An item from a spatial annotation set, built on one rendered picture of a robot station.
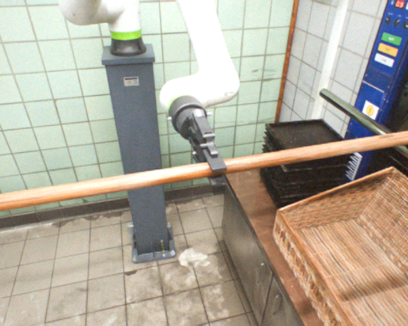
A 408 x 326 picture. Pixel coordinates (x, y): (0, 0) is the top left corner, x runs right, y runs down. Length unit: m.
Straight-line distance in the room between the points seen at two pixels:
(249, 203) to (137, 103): 0.67
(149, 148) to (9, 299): 1.14
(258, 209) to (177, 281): 0.70
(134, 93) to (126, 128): 0.17
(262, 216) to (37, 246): 1.45
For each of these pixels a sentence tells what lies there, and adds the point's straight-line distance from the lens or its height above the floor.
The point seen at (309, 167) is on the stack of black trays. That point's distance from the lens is 1.34.
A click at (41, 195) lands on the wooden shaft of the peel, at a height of 1.20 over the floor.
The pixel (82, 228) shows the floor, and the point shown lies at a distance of 2.26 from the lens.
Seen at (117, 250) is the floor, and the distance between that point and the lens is 2.06.
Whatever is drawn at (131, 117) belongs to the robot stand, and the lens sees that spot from 1.39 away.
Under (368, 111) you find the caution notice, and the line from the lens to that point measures 1.47.
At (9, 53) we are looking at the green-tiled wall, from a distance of 1.85.
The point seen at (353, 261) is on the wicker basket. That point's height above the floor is 0.59.
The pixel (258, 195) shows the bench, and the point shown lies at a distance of 1.51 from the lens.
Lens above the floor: 1.56
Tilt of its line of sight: 35 degrees down
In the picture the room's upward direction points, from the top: straight up
